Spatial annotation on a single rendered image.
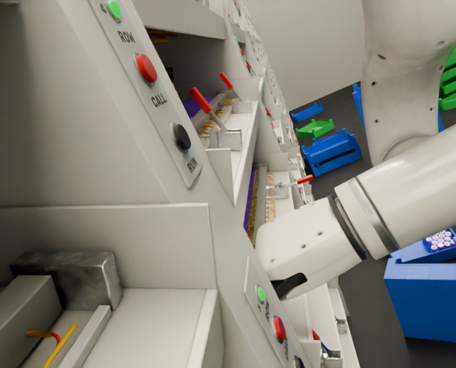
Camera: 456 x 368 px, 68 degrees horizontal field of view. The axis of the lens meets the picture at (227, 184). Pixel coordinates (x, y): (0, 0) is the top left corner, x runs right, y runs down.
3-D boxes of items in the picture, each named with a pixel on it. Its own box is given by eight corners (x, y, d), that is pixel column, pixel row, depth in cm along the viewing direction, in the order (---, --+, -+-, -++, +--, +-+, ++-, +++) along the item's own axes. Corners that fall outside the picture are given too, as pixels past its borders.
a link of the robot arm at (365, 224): (348, 165, 38) (324, 178, 39) (368, 197, 30) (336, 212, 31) (381, 221, 40) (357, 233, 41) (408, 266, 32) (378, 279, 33)
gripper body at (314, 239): (332, 176, 39) (251, 219, 43) (350, 216, 30) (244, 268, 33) (362, 225, 41) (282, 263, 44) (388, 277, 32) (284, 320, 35)
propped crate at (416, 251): (464, 255, 105) (463, 239, 101) (397, 274, 110) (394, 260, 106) (419, 193, 129) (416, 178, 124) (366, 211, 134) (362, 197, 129)
